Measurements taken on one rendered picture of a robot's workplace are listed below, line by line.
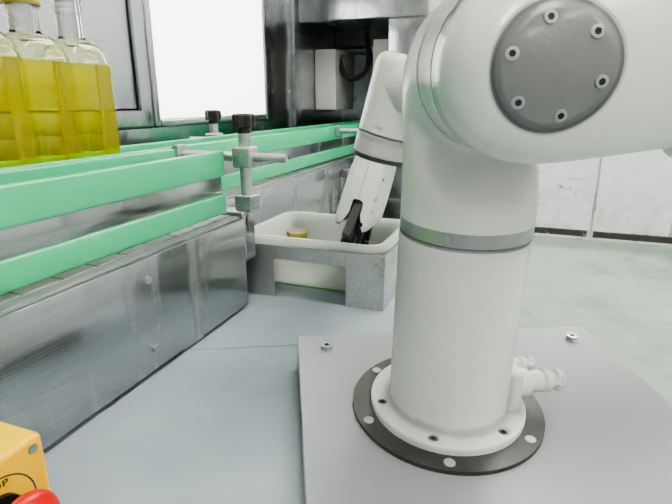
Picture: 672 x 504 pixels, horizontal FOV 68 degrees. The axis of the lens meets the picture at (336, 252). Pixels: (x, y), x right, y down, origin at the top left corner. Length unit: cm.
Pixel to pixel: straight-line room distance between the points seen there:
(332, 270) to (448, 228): 38
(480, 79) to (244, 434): 34
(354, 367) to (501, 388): 15
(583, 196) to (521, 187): 391
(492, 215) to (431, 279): 6
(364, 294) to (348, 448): 33
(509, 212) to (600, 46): 12
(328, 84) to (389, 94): 100
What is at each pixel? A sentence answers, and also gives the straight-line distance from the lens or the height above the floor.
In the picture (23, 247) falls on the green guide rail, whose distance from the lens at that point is 46.
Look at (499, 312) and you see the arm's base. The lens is 36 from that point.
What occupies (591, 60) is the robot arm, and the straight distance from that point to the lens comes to 26.
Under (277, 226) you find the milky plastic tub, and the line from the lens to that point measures 83.
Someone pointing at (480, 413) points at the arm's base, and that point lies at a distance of 40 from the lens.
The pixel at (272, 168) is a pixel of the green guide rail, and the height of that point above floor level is 90.
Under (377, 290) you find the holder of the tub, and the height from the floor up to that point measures 78.
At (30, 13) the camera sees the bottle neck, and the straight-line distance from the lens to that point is 64.
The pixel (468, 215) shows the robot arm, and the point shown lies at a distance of 33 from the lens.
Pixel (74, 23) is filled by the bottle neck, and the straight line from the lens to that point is 67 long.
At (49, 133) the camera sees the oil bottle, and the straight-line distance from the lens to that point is 61.
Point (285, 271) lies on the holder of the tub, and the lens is 73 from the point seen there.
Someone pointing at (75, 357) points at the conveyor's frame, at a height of 82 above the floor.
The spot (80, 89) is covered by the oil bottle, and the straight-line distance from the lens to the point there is 65.
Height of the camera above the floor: 102
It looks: 17 degrees down
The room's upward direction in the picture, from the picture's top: straight up
